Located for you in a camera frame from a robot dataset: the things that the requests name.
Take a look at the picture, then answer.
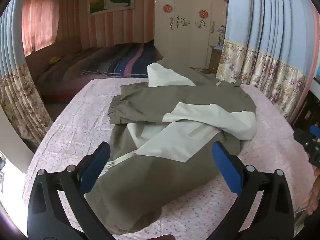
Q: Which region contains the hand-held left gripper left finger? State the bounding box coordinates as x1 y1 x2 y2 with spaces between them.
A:
27 141 115 240

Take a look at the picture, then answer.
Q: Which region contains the person's right hand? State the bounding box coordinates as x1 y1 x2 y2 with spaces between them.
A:
307 167 320 215

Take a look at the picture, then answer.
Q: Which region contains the desk lamp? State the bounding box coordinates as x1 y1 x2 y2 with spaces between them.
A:
216 26 227 47

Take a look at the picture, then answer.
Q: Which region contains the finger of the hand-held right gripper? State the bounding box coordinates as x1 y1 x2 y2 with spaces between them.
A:
293 124 320 153

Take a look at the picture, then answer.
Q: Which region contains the pink curtain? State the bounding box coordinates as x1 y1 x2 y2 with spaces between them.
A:
21 0 60 55

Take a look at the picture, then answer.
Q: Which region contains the wooden nightstand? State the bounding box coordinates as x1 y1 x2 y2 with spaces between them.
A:
209 45 223 74

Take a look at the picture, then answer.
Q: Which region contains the olive and white jacket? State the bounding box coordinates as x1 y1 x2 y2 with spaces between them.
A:
85 59 258 233

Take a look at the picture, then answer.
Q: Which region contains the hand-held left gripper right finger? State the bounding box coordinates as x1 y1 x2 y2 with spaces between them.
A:
211 141 294 240

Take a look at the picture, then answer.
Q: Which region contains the dark cabinet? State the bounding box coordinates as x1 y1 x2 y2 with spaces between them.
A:
292 90 320 130

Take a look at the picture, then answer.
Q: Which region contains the pink floral bedsheet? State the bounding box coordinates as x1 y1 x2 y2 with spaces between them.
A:
21 77 318 240

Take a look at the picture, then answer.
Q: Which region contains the white wardrobe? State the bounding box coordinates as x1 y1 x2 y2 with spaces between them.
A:
154 0 229 69

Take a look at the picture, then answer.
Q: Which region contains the narrow blue floral curtain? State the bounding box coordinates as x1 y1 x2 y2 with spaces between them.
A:
0 0 53 140

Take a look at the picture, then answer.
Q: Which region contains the brown bed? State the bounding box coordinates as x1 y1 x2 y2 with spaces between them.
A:
25 39 164 103

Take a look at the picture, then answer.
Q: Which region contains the striped blue pink blanket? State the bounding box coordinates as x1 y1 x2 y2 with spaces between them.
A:
82 41 164 77

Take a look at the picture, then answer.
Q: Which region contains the wide blue floral curtain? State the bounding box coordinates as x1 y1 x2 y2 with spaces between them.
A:
216 0 320 123

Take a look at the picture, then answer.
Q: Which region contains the framed wall picture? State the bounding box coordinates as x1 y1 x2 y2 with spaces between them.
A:
87 0 134 15

